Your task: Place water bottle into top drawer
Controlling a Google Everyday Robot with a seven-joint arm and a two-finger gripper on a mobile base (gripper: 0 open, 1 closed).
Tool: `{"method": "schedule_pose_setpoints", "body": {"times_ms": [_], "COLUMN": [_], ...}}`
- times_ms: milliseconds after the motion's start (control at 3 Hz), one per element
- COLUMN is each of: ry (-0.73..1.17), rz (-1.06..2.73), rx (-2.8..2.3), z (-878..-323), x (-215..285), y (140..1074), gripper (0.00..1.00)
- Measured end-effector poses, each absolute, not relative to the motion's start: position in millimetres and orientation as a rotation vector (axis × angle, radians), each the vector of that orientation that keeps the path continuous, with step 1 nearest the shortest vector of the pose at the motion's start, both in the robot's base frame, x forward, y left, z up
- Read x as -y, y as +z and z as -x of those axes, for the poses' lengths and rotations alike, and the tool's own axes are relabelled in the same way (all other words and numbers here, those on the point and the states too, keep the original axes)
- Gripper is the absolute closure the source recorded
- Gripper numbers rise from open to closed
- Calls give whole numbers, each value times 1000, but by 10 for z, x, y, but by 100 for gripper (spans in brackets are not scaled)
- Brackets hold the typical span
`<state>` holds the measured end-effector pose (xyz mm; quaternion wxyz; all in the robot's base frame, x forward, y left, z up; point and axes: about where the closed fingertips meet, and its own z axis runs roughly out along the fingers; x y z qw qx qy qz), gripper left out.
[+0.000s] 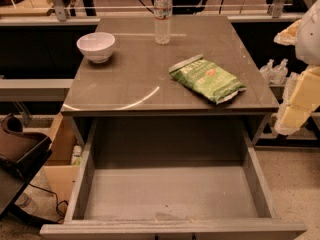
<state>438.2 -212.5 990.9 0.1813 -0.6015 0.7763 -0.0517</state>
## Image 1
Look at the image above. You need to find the black cable on floor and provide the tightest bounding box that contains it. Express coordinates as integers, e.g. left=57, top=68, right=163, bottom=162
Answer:
left=28, top=183, right=69, bottom=222

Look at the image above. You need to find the clear pump bottle left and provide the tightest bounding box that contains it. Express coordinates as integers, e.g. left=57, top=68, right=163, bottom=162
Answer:
left=259, top=59, right=274, bottom=84

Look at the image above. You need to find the green chip bag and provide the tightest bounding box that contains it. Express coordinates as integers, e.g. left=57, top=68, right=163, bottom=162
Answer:
left=169, top=54, right=246, bottom=104

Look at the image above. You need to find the white ceramic bowl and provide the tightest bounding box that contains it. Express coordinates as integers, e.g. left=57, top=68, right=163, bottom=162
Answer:
left=77, top=32, right=116, bottom=63

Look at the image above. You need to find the clear plastic water bottle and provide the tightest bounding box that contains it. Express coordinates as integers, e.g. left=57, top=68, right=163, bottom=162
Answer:
left=154, top=0, right=172, bottom=45

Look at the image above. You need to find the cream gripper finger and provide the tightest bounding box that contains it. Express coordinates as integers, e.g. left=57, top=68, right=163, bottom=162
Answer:
left=274, top=20, right=301, bottom=46
left=275, top=67, right=320, bottom=135

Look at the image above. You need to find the grey open top drawer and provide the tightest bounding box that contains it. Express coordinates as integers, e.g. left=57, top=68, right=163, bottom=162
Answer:
left=41, top=117, right=306, bottom=240

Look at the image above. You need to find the clear pump bottle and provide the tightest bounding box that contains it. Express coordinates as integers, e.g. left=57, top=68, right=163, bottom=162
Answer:
left=271, top=58, right=288, bottom=84
left=259, top=59, right=274, bottom=84

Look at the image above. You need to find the clear pump bottle right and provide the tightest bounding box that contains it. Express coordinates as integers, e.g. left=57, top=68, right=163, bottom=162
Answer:
left=271, top=58, right=288, bottom=84

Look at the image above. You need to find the clear cup on floor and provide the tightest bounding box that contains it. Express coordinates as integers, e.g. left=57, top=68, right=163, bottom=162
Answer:
left=15, top=193, right=37, bottom=214

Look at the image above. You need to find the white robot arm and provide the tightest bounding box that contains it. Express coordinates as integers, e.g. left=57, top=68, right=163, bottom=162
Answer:
left=274, top=0, right=320, bottom=135

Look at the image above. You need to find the metal railing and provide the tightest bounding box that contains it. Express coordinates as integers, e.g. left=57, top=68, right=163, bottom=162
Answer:
left=0, top=0, right=320, bottom=27

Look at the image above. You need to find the dark brown chair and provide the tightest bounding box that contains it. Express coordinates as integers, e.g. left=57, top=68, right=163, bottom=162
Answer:
left=0, top=114, right=52, bottom=223

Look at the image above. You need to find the cardboard box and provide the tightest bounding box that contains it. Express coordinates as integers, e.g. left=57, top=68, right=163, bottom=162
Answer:
left=44, top=113, right=79, bottom=201

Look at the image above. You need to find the grey cabinet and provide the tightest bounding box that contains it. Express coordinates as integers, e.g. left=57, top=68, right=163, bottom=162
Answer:
left=61, top=15, right=278, bottom=144

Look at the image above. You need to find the small bottle in box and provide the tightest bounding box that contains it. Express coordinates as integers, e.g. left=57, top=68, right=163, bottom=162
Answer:
left=71, top=145, right=82, bottom=165

